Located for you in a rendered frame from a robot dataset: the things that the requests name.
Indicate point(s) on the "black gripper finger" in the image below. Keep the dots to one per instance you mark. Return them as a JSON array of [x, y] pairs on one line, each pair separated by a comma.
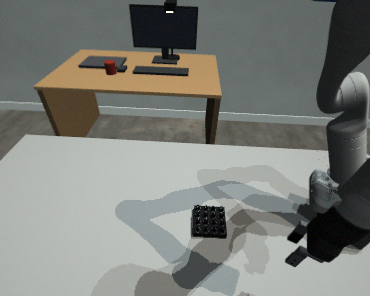
[[298, 233], [299, 255]]

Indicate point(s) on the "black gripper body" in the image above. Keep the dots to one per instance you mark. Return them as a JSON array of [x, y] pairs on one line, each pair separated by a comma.
[[345, 223]]

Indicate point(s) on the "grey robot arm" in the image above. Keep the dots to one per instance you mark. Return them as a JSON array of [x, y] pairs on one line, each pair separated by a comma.
[[348, 45]]

